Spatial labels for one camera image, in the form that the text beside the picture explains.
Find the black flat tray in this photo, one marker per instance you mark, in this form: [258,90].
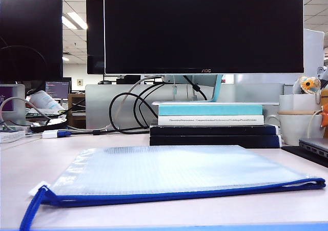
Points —
[48,126]

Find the teal book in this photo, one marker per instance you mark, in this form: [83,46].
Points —
[210,110]

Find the white adapter box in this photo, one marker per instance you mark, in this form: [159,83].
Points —
[50,134]

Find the white printed paper roll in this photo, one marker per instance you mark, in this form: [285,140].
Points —
[46,99]

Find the thin black book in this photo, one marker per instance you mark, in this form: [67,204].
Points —
[205,130]

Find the white board panel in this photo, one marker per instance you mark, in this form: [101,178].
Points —
[314,51]

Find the white book with printed spine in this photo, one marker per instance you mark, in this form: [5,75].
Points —
[210,123]

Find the silver laptop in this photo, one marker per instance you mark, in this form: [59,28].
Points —
[316,145]

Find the light blue monitor stand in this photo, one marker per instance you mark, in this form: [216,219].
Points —
[216,90]

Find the black frameless monitor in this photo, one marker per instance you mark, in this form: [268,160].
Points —
[30,36]

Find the blue VGA connector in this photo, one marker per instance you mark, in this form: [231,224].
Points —
[64,133]

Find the orange plush toy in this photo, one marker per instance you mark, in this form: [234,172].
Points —
[325,118]

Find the large black AOC monitor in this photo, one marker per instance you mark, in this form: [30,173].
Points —
[205,28]

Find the white computer with purple screen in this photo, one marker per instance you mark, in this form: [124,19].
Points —
[10,100]

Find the thick black book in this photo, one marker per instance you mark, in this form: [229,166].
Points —
[205,141]

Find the white box stack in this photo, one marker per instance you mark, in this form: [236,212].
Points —
[11,136]

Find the crochet doll with orange flower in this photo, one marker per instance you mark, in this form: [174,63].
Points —
[307,83]

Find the white cup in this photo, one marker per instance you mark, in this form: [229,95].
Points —
[294,102]

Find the transparent file bag blue zipper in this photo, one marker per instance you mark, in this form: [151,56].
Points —
[153,169]

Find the brown wooden cabinet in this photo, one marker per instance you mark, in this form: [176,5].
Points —
[77,110]

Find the wooden coaster lid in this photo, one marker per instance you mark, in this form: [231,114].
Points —
[294,112]

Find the black monitor with white edge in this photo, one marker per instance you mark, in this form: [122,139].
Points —
[94,36]

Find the small monitor showing code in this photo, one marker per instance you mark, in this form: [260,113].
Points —
[57,90]

